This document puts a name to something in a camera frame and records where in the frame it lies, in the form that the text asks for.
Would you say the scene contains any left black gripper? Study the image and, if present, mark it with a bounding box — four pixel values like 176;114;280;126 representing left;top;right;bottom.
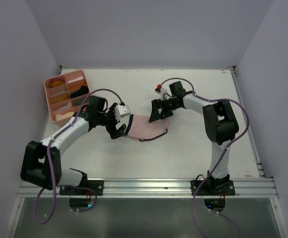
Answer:
97;103;126;138

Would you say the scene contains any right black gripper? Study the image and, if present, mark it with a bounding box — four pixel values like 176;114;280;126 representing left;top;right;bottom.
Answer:
149;98;180;122

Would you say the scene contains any pink underwear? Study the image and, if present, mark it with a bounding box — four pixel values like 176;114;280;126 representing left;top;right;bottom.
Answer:
125;114;170;142

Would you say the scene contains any olive green underwear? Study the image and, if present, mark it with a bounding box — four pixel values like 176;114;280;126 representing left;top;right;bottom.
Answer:
72;98;84;107

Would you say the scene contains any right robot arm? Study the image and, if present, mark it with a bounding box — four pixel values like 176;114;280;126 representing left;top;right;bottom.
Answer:
149;81;239;196

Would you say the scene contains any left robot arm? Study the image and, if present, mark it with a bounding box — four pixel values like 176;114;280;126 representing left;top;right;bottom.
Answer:
20;96;131;195

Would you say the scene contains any black rolled garment in tray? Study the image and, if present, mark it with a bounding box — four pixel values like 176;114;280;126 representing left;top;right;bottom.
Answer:
70;85;89;99

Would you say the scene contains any cream rolled garment in tray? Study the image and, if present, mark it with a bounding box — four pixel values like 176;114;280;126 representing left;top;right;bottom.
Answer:
55;112;73;121

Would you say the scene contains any pink divided organizer tray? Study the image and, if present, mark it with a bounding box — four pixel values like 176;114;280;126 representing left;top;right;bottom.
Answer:
44;69;91;127

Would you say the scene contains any white rolled garment in tray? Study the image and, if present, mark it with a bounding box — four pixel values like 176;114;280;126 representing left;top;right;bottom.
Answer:
67;76;84;84

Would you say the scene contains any orange rolled garment in tray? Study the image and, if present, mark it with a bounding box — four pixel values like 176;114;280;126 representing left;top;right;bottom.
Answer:
49;94;69;105

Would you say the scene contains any yellow rolled garment in tray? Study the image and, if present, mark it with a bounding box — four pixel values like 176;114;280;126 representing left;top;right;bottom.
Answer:
49;79;66;88

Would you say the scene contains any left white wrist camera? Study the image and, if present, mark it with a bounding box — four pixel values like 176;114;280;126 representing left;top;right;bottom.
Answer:
114;105;131;120

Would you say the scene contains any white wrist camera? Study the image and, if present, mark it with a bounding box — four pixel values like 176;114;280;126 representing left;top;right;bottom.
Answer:
114;105;131;120
155;84;168;101

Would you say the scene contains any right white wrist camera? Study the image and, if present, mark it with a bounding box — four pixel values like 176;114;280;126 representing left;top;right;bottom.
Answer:
155;84;168;101

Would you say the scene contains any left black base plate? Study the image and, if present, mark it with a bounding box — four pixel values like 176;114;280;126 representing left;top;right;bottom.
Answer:
59;180;104;196

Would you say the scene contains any aluminium mounting rail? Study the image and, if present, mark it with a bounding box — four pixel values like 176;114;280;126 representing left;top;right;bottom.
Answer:
16;177;281;198

